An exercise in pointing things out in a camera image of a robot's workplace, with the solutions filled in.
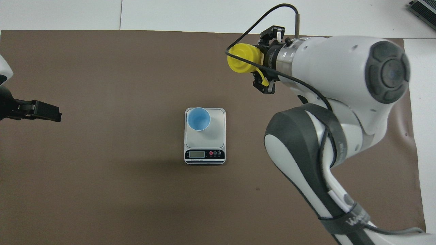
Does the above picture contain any light blue plastic cup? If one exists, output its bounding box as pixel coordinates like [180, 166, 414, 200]
[187, 107, 211, 131]

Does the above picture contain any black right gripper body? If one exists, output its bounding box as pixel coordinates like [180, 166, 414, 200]
[261, 44, 283, 77]

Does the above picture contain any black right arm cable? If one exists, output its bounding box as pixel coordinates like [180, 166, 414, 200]
[225, 3, 426, 235]

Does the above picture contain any brown paper table mat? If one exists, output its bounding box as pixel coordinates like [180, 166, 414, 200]
[0, 30, 428, 245]

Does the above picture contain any yellow squeeze bottle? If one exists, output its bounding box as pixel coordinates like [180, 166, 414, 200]
[227, 43, 269, 85]

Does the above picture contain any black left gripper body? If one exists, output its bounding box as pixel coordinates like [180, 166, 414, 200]
[0, 87, 17, 121]

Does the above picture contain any grey metal device box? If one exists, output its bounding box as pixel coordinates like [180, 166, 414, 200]
[409, 0, 436, 32]

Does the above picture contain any silver digital kitchen scale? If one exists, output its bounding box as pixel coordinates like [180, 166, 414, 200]
[184, 108, 226, 165]

